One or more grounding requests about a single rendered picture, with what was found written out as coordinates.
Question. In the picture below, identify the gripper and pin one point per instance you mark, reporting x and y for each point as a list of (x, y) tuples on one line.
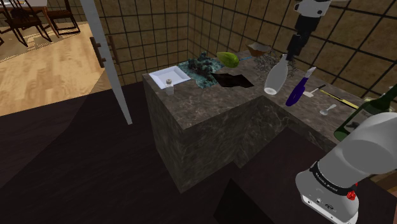
[(305, 26)]

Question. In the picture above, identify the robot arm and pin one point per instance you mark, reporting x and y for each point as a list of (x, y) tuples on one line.
[(366, 149)]

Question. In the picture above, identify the brown bowl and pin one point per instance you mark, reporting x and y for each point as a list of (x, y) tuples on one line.
[(257, 49)]

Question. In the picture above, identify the white bottle vase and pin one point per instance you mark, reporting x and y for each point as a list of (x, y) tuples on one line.
[(277, 76)]

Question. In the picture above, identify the purple spray bottle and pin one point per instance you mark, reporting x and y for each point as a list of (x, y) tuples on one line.
[(297, 90)]

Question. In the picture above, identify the thin blue stick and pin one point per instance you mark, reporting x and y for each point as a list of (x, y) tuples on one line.
[(245, 58)]

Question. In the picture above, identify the yellow stick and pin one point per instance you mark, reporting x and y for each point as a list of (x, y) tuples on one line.
[(339, 99)]

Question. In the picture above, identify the white spoon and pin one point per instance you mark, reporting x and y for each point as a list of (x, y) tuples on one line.
[(325, 111)]

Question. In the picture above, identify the green wine bottle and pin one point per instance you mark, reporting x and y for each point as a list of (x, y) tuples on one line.
[(369, 108)]

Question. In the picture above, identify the white square plate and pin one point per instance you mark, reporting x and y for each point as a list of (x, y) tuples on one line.
[(170, 75)]

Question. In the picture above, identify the small clear corked shaker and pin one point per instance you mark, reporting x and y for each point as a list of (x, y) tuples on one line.
[(169, 88)]

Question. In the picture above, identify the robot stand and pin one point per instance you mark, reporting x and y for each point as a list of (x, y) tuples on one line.
[(273, 176)]

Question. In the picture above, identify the dark wooden chair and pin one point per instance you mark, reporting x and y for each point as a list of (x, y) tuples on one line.
[(63, 15), (21, 18)]

